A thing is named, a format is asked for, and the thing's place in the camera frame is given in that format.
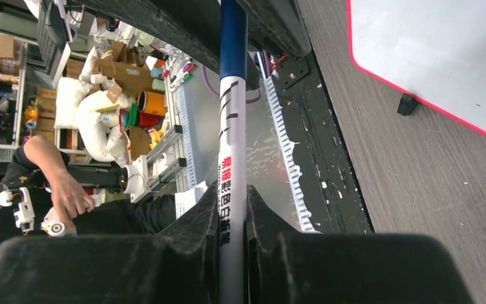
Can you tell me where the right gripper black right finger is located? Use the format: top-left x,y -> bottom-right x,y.
247,186 -> 473,303

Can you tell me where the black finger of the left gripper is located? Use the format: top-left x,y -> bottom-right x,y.
239,0 -> 311,58
81,0 -> 223,74

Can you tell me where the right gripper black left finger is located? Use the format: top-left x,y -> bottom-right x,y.
0,184 -> 218,303

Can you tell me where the white marker blue cap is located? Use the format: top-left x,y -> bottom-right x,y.
218,0 -> 248,303

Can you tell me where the white whiteboard pink rim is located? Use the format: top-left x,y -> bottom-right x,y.
346,1 -> 486,136

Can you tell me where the operator forearm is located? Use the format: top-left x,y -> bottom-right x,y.
23,136 -> 69,181

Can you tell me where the operator hand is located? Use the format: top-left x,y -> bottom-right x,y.
47,169 -> 95,228

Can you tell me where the cardboard box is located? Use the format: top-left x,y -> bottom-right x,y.
97,59 -> 154,98

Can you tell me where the orange yellow cup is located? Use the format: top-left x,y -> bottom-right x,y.
137,91 -> 168,116

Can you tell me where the white pillow bundle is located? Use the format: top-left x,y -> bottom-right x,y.
75,91 -> 134,167

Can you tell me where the black board stop left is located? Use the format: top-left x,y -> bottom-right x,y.
397,93 -> 420,117

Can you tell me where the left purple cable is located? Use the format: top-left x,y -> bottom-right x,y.
201,65 -> 263,105

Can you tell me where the white slotted cable duct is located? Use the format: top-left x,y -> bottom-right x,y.
256,51 -> 319,234

